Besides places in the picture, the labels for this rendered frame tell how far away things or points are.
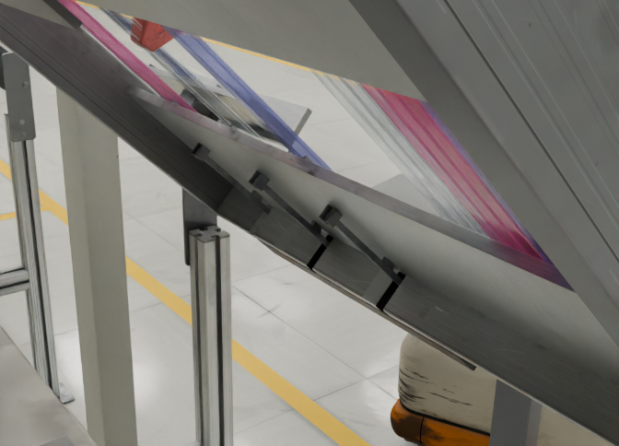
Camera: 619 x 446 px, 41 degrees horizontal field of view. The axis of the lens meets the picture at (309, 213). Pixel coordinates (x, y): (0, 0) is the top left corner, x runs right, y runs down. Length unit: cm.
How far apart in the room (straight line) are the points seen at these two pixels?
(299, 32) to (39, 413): 50
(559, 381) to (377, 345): 143
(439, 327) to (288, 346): 134
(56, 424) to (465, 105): 61
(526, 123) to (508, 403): 110
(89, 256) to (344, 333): 103
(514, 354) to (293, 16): 42
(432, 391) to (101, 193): 73
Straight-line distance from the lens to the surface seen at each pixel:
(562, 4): 23
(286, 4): 36
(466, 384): 158
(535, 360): 71
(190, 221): 108
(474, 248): 54
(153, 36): 70
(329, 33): 36
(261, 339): 211
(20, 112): 167
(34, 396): 81
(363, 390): 193
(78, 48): 90
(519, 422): 133
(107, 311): 130
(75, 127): 119
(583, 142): 26
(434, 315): 77
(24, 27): 87
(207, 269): 107
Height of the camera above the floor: 106
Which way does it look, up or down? 22 degrees down
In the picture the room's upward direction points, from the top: 1 degrees clockwise
